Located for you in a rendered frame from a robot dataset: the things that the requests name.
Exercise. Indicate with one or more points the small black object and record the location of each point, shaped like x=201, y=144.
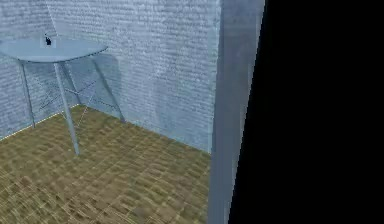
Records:
x=48, y=41

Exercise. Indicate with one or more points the pale blue round table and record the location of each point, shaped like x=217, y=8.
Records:
x=50, y=50

